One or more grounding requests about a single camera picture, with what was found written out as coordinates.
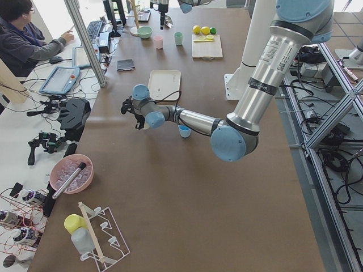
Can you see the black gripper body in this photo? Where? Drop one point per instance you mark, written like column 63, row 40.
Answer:
column 162, row 10
column 138, row 118

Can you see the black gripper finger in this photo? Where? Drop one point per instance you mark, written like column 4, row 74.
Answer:
column 161, row 20

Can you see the pink cup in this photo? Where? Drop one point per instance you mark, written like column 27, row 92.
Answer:
column 158, row 41

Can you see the green cup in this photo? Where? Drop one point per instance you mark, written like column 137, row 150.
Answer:
column 178, row 38

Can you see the blue cup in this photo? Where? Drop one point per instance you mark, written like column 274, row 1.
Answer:
column 184, row 131

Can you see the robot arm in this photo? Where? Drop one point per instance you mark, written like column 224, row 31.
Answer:
column 278, row 29
column 185, row 6

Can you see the cream rectangular tray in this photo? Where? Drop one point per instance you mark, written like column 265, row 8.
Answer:
column 164, row 83

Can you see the metal ice scoop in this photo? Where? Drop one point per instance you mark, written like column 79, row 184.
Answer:
column 168, row 22

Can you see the green bowl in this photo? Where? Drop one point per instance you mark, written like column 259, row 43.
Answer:
column 145, row 32

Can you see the wooden cup tree stand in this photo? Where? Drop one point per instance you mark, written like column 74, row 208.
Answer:
column 134, row 30

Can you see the whole yellow lemon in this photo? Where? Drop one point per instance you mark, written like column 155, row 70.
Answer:
column 196, row 29
column 205, row 30

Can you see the yellow plastic knife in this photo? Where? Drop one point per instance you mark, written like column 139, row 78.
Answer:
column 202, row 41

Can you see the grey folded cloth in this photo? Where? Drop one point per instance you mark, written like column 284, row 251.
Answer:
column 125, row 65

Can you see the wooden cutting board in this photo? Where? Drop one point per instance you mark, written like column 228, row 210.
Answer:
column 207, row 50

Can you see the metal muddler in bowl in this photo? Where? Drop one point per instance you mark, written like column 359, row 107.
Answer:
column 71, row 178

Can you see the blue teach pendant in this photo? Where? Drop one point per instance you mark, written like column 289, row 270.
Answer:
column 80, row 58
column 60, row 81

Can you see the pink bowl with ice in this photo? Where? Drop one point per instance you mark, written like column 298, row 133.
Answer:
column 69, row 165

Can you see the yellow cup on rack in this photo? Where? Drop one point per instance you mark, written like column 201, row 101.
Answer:
column 74, row 222

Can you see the grey cup on rack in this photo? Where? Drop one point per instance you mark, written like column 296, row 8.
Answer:
column 82, row 240

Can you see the seated person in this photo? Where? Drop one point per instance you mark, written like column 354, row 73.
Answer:
column 23, row 45

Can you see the aluminium frame post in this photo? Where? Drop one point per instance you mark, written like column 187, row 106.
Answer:
column 73, row 10

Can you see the white pedestal column base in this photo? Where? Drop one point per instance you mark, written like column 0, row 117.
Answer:
column 244, row 56

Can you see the white wire cup rack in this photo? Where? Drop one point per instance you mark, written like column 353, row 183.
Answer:
column 110, row 244

